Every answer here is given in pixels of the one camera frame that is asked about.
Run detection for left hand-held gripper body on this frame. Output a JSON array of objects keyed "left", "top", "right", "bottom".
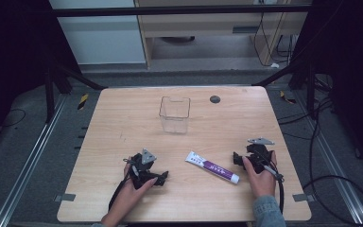
[{"left": 122, "top": 148, "right": 159, "bottom": 190}]

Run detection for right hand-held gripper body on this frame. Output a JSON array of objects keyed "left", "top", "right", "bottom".
[{"left": 245, "top": 136, "right": 276, "bottom": 175}]

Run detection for white purple toothpaste tube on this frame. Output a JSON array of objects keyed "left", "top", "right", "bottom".
[{"left": 184, "top": 150, "right": 241, "bottom": 185}]

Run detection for clear plastic container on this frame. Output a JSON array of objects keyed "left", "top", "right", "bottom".
[{"left": 158, "top": 96, "right": 192, "bottom": 134}]

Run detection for person's left hand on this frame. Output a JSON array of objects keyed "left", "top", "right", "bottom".
[{"left": 116, "top": 159, "right": 159, "bottom": 209}]

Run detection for person's right hand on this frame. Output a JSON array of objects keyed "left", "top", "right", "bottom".
[{"left": 241, "top": 150, "right": 279, "bottom": 200}]

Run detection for yellow black tape strip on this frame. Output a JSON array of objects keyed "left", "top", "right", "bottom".
[
  {"left": 77, "top": 93, "right": 90, "bottom": 111},
  {"left": 279, "top": 90, "right": 298, "bottom": 105}
]

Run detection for black metal stand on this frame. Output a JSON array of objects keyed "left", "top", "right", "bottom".
[
  {"left": 43, "top": 60, "right": 108, "bottom": 125},
  {"left": 251, "top": 59, "right": 319, "bottom": 120}
]

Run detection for dark curtain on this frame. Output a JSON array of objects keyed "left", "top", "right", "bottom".
[
  {"left": 291, "top": 0, "right": 363, "bottom": 178},
  {"left": 0, "top": 0, "right": 83, "bottom": 155}
]

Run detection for wooden desk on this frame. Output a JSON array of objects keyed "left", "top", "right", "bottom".
[{"left": 133, "top": 0, "right": 311, "bottom": 69}]

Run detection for white cabinet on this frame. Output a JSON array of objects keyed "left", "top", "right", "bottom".
[{"left": 48, "top": 0, "right": 147, "bottom": 66}]

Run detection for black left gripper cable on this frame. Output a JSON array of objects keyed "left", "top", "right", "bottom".
[{"left": 107, "top": 174, "right": 131, "bottom": 212}]

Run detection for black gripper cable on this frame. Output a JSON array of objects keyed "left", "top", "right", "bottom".
[
  {"left": 262, "top": 164, "right": 285, "bottom": 214},
  {"left": 107, "top": 174, "right": 131, "bottom": 212}
]

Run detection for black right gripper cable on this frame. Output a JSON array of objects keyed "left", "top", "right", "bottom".
[{"left": 262, "top": 164, "right": 285, "bottom": 214}]

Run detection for black looped floor cable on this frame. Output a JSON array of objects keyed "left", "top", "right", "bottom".
[{"left": 277, "top": 74, "right": 363, "bottom": 227}]

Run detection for grey metal table bracket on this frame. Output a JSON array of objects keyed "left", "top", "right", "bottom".
[
  {"left": 291, "top": 193, "right": 316, "bottom": 203},
  {"left": 53, "top": 193, "right": 77, "bottom": 203}
]

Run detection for aluminium floor rail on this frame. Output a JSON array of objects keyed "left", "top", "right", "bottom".
[
  {"left": 295, "top": 90, "right": 363, "bottom": 226},
  {"left": 0, "top": 94, "right": 68, "bottom": 227}
]

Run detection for black cables under desk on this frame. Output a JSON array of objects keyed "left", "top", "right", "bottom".
[{"left": 252, "top": 11, "right": 294, "bottom": 68}]

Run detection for thin black floor cable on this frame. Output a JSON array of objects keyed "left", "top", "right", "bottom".
[{"left": 0, "top": 108, "right": 27, "bottom": 129}]

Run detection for black horizontal frame bar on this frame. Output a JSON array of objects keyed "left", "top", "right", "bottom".
[{"left": 50, "top": 5, "right": 312, "bottom": 18}]

